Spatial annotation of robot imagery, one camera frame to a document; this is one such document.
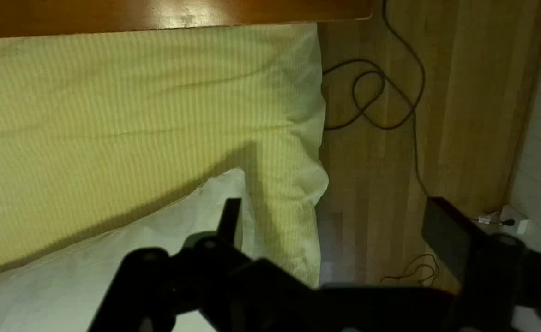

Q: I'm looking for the yellow striped blanket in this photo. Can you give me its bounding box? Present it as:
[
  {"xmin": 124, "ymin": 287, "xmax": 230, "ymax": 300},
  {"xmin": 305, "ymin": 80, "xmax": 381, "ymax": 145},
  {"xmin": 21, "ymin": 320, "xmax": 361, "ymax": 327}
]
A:
[{"xmin": 0, "ymin": 23, "xmax": 333, "ymax": 292}]

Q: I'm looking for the white power adapter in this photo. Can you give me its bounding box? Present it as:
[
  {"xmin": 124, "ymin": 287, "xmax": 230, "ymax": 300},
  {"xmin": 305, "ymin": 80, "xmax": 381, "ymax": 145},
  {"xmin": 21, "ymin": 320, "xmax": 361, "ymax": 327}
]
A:
[{"xmin": 477, "ymin": 206, "xmax": 533, "ymax": 237}]

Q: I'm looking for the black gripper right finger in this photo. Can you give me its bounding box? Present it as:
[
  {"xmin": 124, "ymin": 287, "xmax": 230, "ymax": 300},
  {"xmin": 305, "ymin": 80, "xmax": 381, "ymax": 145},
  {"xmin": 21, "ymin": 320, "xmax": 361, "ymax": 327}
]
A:
[{"xmin": 422, "ymin": 196, "xmax": 541, "ymax": 332}]

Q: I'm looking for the wooden bunk bed frame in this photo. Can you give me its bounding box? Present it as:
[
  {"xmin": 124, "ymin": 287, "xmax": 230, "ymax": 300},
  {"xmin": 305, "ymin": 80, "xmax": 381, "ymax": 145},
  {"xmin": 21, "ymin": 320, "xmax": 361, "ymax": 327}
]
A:
[{"xmin": 0, "ymin": 0, "xmax": 377, "ymax": 41}]

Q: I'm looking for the black floor cable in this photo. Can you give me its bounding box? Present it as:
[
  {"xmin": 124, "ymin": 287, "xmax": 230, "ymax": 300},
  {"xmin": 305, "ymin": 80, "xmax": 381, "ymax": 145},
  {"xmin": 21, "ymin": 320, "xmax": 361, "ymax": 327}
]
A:
[{"xmin": 322, "ymin": 0, "xmax": 438, "ymax": 289}]

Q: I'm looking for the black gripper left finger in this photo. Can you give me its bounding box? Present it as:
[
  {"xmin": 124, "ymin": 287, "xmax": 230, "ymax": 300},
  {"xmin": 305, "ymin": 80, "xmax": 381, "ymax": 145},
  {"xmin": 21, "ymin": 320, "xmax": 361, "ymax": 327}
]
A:
[{"xmin": 88, "ymin": 198, "xmax": 254, "ymax": 332}]

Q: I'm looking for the large white pillow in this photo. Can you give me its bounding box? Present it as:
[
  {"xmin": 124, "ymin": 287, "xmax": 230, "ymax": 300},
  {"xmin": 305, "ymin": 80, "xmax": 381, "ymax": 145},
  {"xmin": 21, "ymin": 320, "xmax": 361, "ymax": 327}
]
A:
[{"xmin": 0, "ymin": 169, "xmax": 322, "ymax": 332}]

